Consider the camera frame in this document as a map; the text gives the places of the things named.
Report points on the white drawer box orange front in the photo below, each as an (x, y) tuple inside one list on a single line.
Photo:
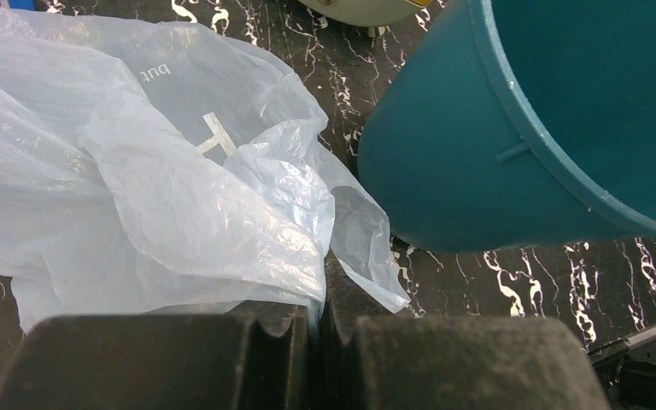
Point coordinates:
[(372, 14)]

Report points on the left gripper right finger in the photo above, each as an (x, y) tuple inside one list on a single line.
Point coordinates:
[(374, 359)]

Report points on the light blue plastic bag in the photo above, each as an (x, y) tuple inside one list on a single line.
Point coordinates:
[(148, 166)]

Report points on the teal plastic trash bin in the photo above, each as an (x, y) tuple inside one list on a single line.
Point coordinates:
[(520, 123)]

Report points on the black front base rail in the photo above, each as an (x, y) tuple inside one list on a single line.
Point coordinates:
[(626, 369)]

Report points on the blue stapler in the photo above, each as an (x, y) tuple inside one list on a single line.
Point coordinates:
[(18, 4)]

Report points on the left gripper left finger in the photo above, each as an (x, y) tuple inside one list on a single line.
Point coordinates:
[(253, 357)]

